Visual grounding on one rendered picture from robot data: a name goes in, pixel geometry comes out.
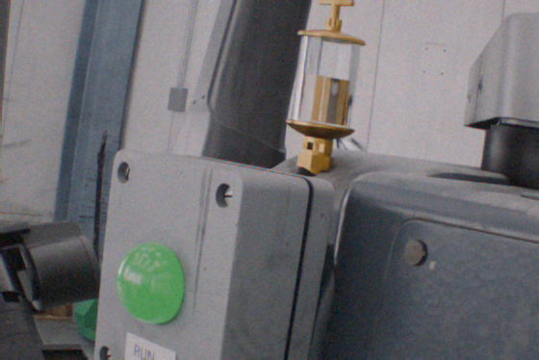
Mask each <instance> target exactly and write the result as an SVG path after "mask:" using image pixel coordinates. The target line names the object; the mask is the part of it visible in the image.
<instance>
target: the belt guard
mask: <svg viewBox="0 0 539 360"><path fill-rule="evenodd" d="M500 119H501V123H502V124H505V126H511V127H521V128H527V129H534V130H539V13H538V12H534V13H513V14H510V15H509V16H507V17H505V18H504V21H502V22H501V25H500V26H499V28H498V30H497V31H496V32H495V34H493V36H492V37H491V39H489V42H488V43H487V44H486V46H485V47H484V48H483V50H482V51H481V53H480V54H479V56H478V57H477V58H476V60H475V62H474V63H473V65H472V66H471V67H470V73H469V79H468V90H467V96H466V107H465V114H464V124H463V125H464V126H465V127H470V128H475V129H479V130H484V131H485V129H491V124H495V125H497V122H499V120H500Z"/></svg>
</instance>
